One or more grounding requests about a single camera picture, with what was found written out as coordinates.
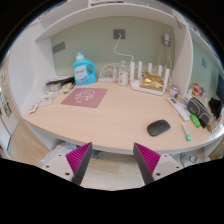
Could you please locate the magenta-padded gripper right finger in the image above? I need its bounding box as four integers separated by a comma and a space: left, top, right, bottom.
133, 142, 184, 185

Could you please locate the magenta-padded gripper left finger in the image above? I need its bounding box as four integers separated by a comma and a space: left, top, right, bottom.
41, 142, 94, 186

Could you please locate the black computer mouse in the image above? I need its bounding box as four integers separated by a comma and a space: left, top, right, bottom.
146, 119, 172, 137

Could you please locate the pink printed mouse pad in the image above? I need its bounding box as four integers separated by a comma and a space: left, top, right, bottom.
60, 87, 109, 109

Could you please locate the white tube green cap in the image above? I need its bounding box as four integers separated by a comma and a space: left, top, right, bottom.
181, 122, 192, 142

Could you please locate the white remote control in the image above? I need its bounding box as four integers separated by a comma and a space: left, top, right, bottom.
166, 97, 191, 122

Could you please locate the white printed packet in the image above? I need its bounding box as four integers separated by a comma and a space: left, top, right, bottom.
28, 103, 40, 115

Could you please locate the clear plastic bag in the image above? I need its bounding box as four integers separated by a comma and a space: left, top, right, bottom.
39, 89, 56, 108

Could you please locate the grey zipped pouch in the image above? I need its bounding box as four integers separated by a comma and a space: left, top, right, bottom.
186, 96, 212, 128

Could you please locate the cream small box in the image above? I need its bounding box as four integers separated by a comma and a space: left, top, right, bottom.
59, 82, 75, 95

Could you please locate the small white jar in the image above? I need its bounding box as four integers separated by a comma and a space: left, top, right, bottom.
169, 85, 180, 98

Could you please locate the white router with antennas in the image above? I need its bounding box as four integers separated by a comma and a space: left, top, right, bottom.
129, 60, 171, 97

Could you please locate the gold foil bag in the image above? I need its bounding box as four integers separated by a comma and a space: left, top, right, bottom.
139, 71, 165, 93

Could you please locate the stack of booklets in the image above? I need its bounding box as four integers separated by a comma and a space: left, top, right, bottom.
45, 75, 75, 86

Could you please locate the black bag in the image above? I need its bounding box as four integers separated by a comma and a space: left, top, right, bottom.
208, 97, 223, 119

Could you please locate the blue detergent bottle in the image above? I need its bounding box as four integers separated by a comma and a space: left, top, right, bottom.
72, 51, 98, 86

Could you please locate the white power strip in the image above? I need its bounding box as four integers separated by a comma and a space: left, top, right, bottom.
98, 76, 118, 83

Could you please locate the clear plastic bottle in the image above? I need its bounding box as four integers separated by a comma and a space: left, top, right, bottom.
118, 59, 130, 87

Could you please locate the black monitor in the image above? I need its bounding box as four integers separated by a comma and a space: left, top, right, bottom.
216, 73, 224, 106

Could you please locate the coiled white cable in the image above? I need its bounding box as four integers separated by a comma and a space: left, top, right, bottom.
98, 62, 120, 83

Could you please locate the white wall socket cable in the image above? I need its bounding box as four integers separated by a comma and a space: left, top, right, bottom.
113, 33, 134, 64

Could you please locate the white plug-in wall adapter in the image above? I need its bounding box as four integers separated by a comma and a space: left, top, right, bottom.
162, 32, 172, 48

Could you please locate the grey wall socket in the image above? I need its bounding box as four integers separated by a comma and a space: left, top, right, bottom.
112, 28, 126, 40

